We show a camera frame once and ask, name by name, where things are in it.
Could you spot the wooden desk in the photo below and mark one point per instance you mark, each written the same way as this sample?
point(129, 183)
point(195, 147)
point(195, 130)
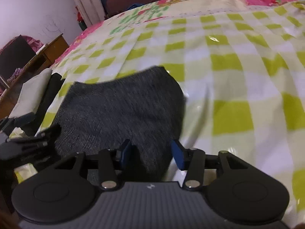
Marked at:
point(10, 89)

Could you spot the black monitor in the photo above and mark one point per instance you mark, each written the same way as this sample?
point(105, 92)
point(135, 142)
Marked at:
point(16, 54)

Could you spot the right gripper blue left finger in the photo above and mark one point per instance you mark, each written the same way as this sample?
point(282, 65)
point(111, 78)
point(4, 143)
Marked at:
point(116, 158)

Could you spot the green white checkered bedsheet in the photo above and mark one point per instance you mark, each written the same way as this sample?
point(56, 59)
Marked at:
point(242, 76)

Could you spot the beige curtain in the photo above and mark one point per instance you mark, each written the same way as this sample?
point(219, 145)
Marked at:
point(91, 11)

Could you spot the dark grey checked pants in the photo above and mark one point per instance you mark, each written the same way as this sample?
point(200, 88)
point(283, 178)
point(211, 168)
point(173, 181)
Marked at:
point(146, 107)

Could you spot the folded beige garment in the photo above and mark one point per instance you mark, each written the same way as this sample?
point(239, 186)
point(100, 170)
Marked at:
point(31, 94)

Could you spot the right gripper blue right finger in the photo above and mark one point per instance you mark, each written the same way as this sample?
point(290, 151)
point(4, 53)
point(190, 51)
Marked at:
point(192, 159)

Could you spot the folded black garment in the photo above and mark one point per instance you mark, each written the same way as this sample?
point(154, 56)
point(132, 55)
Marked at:
point(55, 84)

